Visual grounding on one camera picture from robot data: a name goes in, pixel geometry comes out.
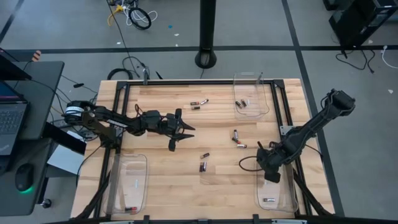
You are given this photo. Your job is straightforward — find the grey flat box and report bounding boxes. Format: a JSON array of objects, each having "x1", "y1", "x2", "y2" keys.
[{"x1": 46, "y1": 144, "x2": 86, "y2": 177}]

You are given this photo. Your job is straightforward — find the yellow cable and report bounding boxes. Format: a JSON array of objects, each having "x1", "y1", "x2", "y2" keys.
[{"x1": 107, "y1": 4, "x2": 125, "y2": 27}]

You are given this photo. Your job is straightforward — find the dark grey laptop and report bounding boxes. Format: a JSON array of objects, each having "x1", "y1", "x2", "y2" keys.
[{"x1": 0, "y1": 81, "x2": 30, "y2": 156}]

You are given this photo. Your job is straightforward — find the clear plastic bin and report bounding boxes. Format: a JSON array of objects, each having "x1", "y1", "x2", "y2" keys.
[
  {"x1": 104, "y1": 152, "x2": 150, "y2": 216},
  {"x1": 232, "y1": 72, "x2": 271, "y2": 121},
  {"x1": 254, "y1": 158, "x2": 299, "y2": 214}
]

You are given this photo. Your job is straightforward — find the black flat panel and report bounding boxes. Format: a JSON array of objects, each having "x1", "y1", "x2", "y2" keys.
[{"x1": 42, "y1": 121, "x2": 88, "y2": 156}]

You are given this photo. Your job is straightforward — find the coiled black cable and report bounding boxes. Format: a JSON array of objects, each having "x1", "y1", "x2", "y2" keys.
[{"x1": 128, "y1": 6, "x2": 152, "y2": 31}]

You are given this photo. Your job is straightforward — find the white cable with plug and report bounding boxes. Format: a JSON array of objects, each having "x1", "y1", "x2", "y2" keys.
[{"x1": 381, "y1": 45, "x2": 398, "y2": 70}]

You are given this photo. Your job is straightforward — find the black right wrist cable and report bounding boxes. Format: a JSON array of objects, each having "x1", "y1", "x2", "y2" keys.
[{"x1": 238, "y1": 155, "x2": 262, "y2": 172}]

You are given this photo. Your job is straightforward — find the white tangled cable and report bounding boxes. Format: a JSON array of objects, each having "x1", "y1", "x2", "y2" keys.
[{"x1": 123, "y1": 0, "x2": 159, "y2": 27}]

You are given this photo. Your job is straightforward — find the black floor cables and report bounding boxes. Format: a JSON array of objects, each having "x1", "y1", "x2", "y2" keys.
[{"x1": 335, "y1": 46, "x2": 377, "y2": 75}]

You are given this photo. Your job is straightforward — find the black camera stand pole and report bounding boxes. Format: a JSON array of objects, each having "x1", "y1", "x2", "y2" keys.
[{"x1": 194, "y1": 0, "x2": 218, "y2": 70}]

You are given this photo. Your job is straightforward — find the long thin black cable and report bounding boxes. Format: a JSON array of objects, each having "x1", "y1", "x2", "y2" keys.
[{"x1": 105, "y1": 0, "x2": 141, "y2": 78}]

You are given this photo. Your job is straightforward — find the black desk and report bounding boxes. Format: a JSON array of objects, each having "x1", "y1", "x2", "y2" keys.
[{"x1": 0, "y1": 60, "x2": 65, "y2": 217}]

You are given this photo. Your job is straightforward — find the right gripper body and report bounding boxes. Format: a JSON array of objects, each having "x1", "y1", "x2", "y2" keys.
[{"x1": 256, "y1": 141, "x2": 282, "y2": 184}]

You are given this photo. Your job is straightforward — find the black equipment case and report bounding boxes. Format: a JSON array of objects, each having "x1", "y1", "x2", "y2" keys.
[{"x1": 323, "y1": 0, "x2": 398, "y2": 50}]

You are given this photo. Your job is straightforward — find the black metal table frame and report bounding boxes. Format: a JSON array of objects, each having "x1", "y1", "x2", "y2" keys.
[{"x1": 74, "y1": 79, "x2": 333, "y2": 224}]

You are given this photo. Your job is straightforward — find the black cable with plug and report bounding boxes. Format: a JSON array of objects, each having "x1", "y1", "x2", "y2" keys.
[{"x1": 60, "y1": 74, "x2": 99, "y2": 94}]

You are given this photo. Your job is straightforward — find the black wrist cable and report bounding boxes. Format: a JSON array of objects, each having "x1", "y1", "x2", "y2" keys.
[
  {"x1": 134, "y1": 104, "x2": 147, "y2": 118},
  {"x1": 238, "y1": 155, "x2": 262, "y2": 172}
]

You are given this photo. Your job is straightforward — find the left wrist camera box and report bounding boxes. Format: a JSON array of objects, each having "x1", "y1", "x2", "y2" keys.
[{"x1": 164, "y1": 113, "x2": 177, "y2": 127}]

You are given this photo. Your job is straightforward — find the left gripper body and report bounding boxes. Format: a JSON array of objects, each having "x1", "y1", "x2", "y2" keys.
[{"x1": 160, "y1": 108, "x2": 184, "y2": 152}]

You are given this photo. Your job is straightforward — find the angled black screen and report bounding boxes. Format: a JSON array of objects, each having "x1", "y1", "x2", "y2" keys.
[{"x1": 0, "y1": 47, "x2": 33, "y2": 82}]

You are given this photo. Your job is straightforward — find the thick black cable loop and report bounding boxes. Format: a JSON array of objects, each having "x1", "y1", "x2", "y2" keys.
[{"x1": 107, "y1": 67, "x2": 134, "y2": 81}]

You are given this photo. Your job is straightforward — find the black computer mouse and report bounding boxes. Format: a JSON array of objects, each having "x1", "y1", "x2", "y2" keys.
[{"x1": 14, "y1": 162, "x2": 35, "y2": 194}]

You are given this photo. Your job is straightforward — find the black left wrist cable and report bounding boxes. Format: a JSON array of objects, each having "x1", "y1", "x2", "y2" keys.
[{"x1": 134, "y1": 104, "x2": 147, "y2": 118}]

